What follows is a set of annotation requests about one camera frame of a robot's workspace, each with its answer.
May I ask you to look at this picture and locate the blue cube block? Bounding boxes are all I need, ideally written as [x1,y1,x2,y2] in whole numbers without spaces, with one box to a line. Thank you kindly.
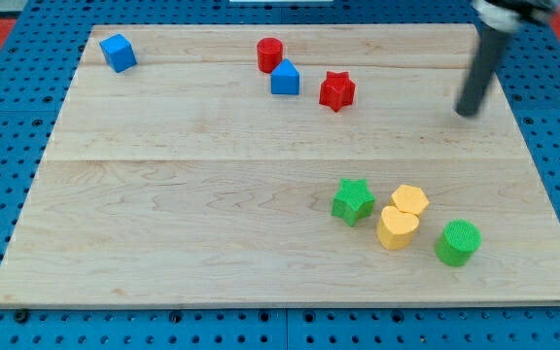
[99,34,137,73]

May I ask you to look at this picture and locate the yellow hexagon block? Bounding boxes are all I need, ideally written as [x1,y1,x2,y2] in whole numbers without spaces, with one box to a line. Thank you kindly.
[389,185,430,217]

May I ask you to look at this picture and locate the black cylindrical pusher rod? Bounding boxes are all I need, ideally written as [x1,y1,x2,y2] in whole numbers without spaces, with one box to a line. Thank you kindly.
[455,24,512,118]

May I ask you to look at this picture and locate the green cylinder block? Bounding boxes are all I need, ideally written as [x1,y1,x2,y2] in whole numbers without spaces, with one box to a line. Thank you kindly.
[435,220,482,266]

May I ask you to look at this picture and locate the blue triangular prism block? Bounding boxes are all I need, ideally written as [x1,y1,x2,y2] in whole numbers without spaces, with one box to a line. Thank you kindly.
[270,59,300,95]

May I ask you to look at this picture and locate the red cylinder block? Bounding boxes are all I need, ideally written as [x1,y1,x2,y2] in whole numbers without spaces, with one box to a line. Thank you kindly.
[256,37,284,74]

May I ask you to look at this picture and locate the green star block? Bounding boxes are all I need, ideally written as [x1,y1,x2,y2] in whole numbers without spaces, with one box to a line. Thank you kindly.
[331,178,375,227]

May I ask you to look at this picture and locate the light wooden board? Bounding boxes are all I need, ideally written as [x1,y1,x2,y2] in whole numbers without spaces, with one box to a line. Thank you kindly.
[0,24,560,310]

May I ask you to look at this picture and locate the yellow heart block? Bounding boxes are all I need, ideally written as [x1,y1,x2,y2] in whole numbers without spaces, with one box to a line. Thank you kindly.
[376,206,420,250]

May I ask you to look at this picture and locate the red star block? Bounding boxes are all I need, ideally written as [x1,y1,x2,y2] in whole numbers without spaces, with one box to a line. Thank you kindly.
[319,71,356,112]

